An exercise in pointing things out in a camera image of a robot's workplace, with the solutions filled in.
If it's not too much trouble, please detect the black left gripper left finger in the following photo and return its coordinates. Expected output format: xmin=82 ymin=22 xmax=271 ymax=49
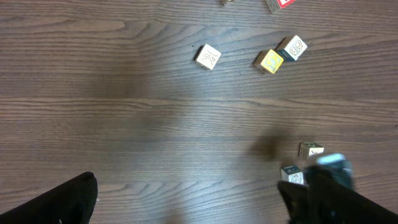
xmin=1 ymin=172 xmax=98 ymax=224

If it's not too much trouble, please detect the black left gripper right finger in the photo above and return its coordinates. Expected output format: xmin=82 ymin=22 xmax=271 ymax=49
xmin=308 ymin=171 xmax=397 ymax=224

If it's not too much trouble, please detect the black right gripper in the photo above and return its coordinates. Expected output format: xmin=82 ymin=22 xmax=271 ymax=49
xmin=277 ymin=152 xmax=354 ymax=224

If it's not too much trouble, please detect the blue-topped wooden letter block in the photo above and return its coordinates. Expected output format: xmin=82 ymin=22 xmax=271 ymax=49
xmin=280 ymin=165 xmax=304 ymax=185

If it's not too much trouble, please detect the green-sided wooden picture block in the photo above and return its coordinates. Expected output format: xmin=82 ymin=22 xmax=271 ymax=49
xmin=298 ymin=142 xmax=325 ymax=158

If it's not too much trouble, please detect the wooden block letter E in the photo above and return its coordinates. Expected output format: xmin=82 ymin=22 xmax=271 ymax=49
xmin=275 ymin=35 xmax=308 ymax=61

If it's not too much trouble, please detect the yellow-topped wooden block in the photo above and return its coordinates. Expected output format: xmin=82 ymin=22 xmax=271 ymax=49
xmin=254 ymin=49 xmax=284 ymax=74

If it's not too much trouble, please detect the plain wooden picture block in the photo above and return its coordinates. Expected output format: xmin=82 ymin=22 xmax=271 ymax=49
xmin=195 ymin=44 xmax=221 ymax=70

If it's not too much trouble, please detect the red block letter I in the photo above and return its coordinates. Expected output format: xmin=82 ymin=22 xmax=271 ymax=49
xmin=266 ymin=0 xmax=295 ymax=13

